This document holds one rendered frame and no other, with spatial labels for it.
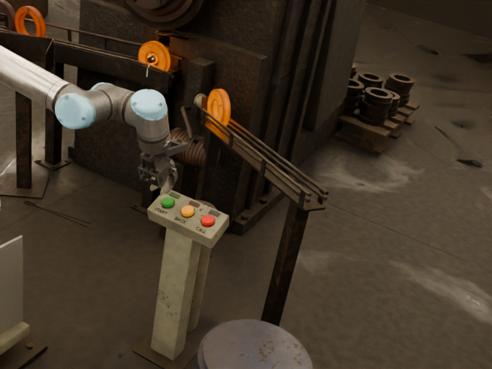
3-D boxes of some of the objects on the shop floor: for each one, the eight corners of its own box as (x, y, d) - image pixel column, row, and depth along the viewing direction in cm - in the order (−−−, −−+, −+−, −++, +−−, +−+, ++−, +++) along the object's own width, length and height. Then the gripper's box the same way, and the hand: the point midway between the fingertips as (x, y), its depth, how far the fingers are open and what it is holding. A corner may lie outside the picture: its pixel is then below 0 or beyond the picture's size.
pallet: (225, 95, 445) (235, 36, 423) (277, 72, 509) (288, 20, 488) (379, 155, 401) (399, 93, 379) (414, 121, 465) (433, 66, 444)
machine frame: (146, 120, 386) (179, -206, 300) (300, 183, 349) (388, -168, 264) (64, 158, 327) (77, -234, 241) (239, 239, 290) (326, -189, 205)
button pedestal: (152, 323, 232) (170, 184, 202) (206, 353, 224) (233, 211, 194) (126, 348, 219) (141, 203, 189) (182, 380, 211) (207, 233, 181)
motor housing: (167, 224, 290) (181, 121, 264) (206, 242, 283) (224, 139, 257) (151, 236, 280) (163, 130, 254) (191, 255, 273) (208, 149, 246)
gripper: (132, 150, 172) (141, 200, 188) (158, 162, 169) (165, 211, 185) (149, 132, 178) (157, 182, 193) (176, 143, 174) (181, 193, 190)
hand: (166, 188), depth 190 cm, fingers closed
